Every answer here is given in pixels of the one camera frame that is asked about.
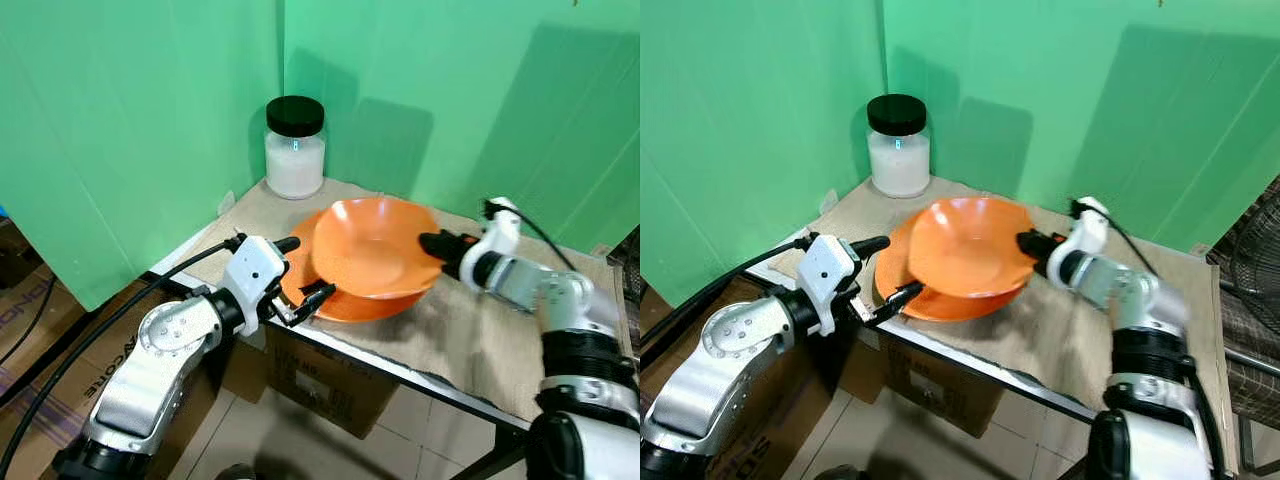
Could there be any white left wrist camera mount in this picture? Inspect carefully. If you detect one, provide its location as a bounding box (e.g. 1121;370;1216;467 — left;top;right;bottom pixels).
224;236;292;311
799;234;864;311

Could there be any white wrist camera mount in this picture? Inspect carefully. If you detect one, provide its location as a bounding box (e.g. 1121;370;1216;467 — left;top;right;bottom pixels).
799;234;864;311
1070;196;1112;257
480;197;523;263
224;236;292;311

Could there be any printed brown cardboard box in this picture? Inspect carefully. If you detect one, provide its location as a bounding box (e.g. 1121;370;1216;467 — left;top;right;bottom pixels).
690;360;851;480
0;270;161;479

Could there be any black wire fan grille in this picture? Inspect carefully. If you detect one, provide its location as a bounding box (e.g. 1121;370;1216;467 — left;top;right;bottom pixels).
608;226;641;336
1206;176;1280;431

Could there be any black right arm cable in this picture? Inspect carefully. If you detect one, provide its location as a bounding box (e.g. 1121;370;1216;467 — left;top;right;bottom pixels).
1072;198;1227;475
484;200;579;273

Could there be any metal table frame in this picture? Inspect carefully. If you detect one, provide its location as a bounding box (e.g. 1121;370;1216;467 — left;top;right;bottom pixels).
148;268;533;480
765;262;1111;480

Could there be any orange plastic plate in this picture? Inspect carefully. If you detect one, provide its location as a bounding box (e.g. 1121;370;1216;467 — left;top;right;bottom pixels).
873;225;1023;323
280;238;431;323

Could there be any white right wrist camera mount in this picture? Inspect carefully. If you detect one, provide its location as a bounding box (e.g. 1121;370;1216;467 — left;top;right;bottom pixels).
1070;196;1112;257
480;197;523;263

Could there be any green backdrop panel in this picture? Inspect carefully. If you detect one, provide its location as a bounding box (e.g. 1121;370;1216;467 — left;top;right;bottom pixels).
282;0;641;263
640;0;887;311
880;0;1280;257
0;0;287;313

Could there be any orange plastic bowl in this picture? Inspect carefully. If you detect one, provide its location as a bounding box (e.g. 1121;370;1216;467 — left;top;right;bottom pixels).
312;197;446;301
908;196;1037;299

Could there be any beige burlap table mat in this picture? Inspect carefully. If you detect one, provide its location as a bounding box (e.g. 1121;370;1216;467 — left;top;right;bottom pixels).
770;176;1239;473
150;178;633;426

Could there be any black-lidded jar of white powder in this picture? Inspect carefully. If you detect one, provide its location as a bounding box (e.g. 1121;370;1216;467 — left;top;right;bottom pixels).
866;93;932;199
264;95;328;201

